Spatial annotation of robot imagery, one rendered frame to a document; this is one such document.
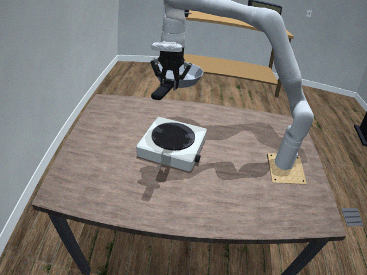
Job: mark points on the grey frying pan with black handle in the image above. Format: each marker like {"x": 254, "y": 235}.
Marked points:
{"x": 193, "y": 76}

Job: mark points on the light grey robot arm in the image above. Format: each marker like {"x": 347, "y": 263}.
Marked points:
{"x": 271, "y": 23}

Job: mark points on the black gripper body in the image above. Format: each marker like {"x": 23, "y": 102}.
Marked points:
{"x": 171, "y": 57}

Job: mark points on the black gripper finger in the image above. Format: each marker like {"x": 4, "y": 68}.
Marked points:
{"x": 178, "y": 77}
{"x": 158, "y": 73}

